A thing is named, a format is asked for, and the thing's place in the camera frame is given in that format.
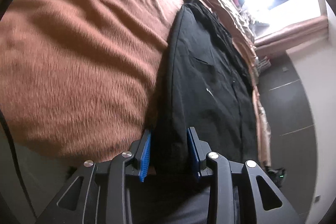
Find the black garment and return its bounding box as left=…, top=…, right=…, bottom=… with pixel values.
left=150, top=0, right=258, bottom=173

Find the brown fuzzy blanket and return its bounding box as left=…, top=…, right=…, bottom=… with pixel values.
left=0, top=0, right=219, bottom=164

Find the black cable left camera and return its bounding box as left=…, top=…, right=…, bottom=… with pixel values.
left=0, top=108, right=38, bottom=219

